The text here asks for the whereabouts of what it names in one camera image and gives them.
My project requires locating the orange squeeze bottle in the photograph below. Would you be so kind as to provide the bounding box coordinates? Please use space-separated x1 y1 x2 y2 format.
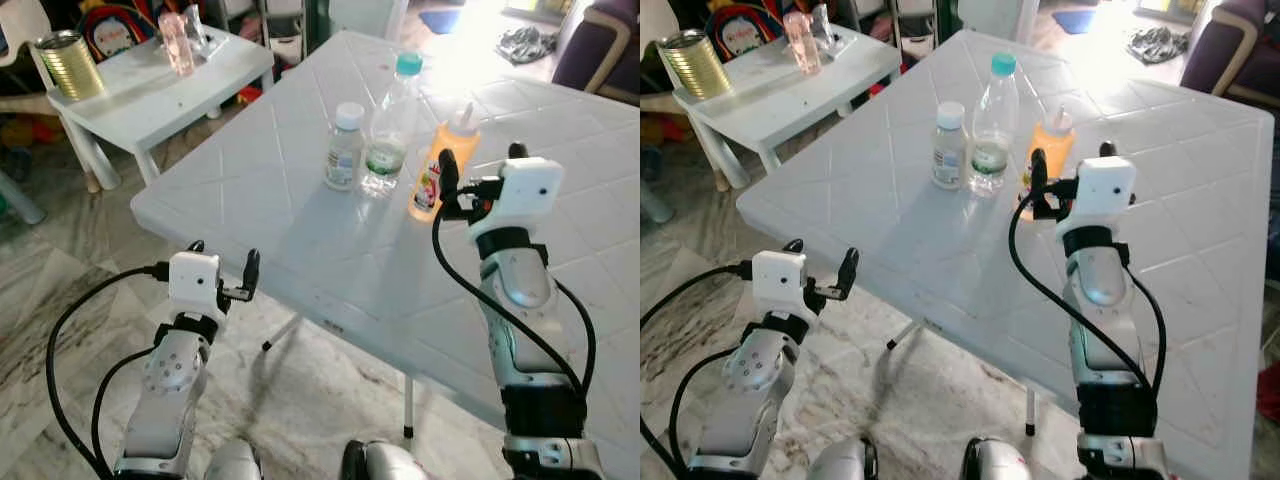
408 102 482 223
1018 107 1077 222

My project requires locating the clear water bottle teal cap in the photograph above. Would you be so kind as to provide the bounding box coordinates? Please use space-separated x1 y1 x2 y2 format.
967 52 1022 198
360 52 425 199

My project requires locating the small white-capped bottle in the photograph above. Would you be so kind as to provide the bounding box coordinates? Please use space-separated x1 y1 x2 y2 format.
324 101 367 193
932 101 970 191

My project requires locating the large white plastic table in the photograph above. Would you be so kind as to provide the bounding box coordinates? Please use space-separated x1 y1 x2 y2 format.
737 28 1280 480
130 28 641 480

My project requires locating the crumpled grey cloth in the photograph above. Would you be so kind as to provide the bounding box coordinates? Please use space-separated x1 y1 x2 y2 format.
1127 25 1192 67
497 25 560 67

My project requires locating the blue floor mat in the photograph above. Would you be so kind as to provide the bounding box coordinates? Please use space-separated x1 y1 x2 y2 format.
418 8 464 36
1050 8 1097 36

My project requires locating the purple armchair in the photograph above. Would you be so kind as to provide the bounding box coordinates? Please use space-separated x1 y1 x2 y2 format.
552 0 641 103
1180 0 1280 108

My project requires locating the small white plastic table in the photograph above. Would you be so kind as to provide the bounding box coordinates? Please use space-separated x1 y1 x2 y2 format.
672 25 904 192
38 25 277 192

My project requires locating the silver robot left leg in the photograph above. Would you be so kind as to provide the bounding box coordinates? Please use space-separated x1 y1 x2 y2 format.
808 438 880 480
205 438 264 480

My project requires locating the silver robot leg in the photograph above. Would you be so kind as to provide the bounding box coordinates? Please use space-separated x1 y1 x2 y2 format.
808 438 880 480
961 436 1032 480
340 439 432 480
205 438 264 480

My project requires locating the gold ribbed tin can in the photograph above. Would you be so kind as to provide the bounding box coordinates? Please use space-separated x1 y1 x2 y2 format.
657 28 734 101
33 29 107 103

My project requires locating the clear glass tumbler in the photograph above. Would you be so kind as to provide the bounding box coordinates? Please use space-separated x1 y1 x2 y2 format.
184 4 212 59
809 3 837 56

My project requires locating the colourful school bag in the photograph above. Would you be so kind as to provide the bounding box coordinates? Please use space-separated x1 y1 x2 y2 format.
80 0 163 61
705 0 787 57

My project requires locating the silver robot right leg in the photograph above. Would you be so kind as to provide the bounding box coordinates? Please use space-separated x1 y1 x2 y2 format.
340 439 432 480
961 436 1032 480

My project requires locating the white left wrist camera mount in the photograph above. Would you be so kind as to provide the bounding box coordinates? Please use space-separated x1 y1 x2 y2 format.
750 250 810 324
167 251 224 324

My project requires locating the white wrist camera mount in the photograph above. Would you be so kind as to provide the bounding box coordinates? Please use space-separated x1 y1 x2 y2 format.
750 250 810 324
167 251 224 324
1054 155 1139 242
469 156 564 247

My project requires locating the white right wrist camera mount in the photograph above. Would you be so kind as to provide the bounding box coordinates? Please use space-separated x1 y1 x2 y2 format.
1054 155 1139 242
469 156 564 247

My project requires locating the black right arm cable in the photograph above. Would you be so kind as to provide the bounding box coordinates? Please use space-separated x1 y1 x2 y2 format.
1125 265 1170 397
431 205 591 397
1007 190 1166 397
548 280 599 393

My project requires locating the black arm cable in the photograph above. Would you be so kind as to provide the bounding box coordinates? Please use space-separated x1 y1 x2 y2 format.
667 345 743 473
1007 190 1166 397
45 262 171 480
91 345 157 473
1125 265 1170 397
431 205 591 397
640 262 754 480
548 280 599 393

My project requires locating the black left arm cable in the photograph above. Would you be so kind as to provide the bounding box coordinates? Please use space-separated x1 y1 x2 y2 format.
91 345 157 473
667 345 743 473
45 262 171 480
640 262 754 480

